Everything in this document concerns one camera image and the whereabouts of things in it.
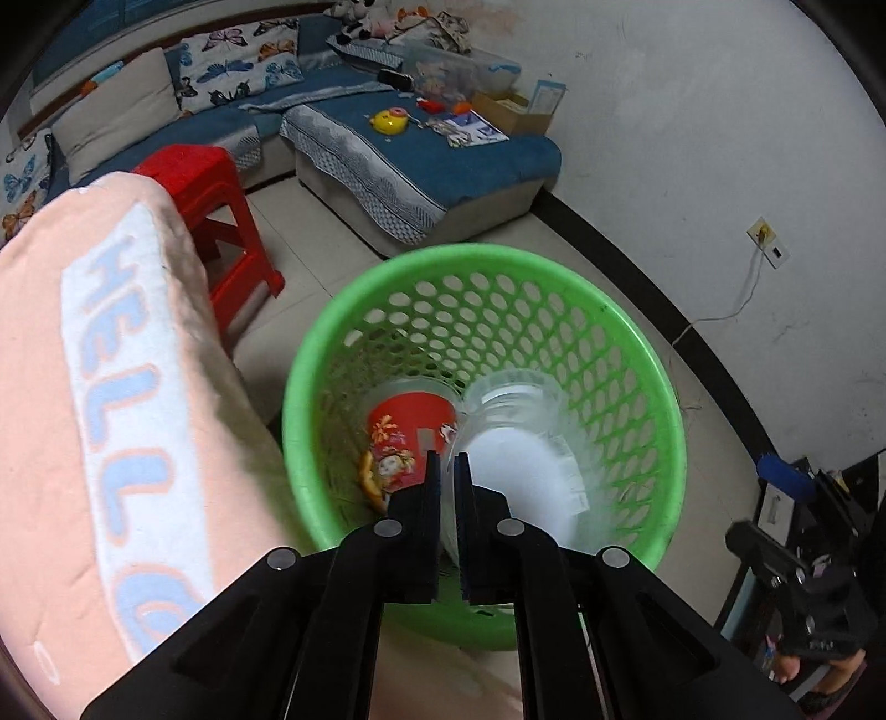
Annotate butterfly print pillow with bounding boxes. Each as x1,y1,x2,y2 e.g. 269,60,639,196
0,128,56,243
178,19,306,115

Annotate white power cable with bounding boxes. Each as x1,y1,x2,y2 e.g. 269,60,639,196
668,235,771,347

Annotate white wall socket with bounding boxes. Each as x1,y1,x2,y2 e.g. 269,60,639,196
748,216,791,268

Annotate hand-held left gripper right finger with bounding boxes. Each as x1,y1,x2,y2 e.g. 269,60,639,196
453,450,811,720

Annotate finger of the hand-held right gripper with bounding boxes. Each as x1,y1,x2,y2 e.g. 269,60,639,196
724,521,810,589
756,453,859,537

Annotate red plastic stool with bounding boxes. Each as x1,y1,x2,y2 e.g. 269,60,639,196
131,144,286,347

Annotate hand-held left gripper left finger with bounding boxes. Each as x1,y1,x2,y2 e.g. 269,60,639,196
79,450,442,720

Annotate person's right hand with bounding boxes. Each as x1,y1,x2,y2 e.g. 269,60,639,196
768,649,869,717

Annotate pink printed blanket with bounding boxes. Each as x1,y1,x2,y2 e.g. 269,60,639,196
0,169,527,720

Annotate plush toys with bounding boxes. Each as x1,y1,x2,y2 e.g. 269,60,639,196
325,0,399,39

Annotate red printed paper cup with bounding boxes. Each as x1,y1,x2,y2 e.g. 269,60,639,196
360,377,461,513

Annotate grey pillow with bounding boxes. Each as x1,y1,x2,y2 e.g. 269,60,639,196
51,48,182,184

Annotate green plastic mesh basket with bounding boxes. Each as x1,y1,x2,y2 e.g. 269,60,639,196
281,242,688,652

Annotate white blue card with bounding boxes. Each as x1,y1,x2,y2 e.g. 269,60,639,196
529,79,566,119

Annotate cardboard box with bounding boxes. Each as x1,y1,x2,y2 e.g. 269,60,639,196
471,90,555,136

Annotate grey patterned sofa cover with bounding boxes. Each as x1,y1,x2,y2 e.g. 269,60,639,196
280,104,451,246

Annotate printed booklet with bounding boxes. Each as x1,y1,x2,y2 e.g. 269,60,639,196
425,111,509,148

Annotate clear plastic storage box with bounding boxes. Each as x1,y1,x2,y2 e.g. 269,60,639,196
401,38,522,98

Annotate blue sectional sofa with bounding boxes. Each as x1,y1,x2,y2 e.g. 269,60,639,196
0,14,563,260

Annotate clear plastic berry-label cup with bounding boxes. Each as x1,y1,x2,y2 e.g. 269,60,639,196
446,369,593,565

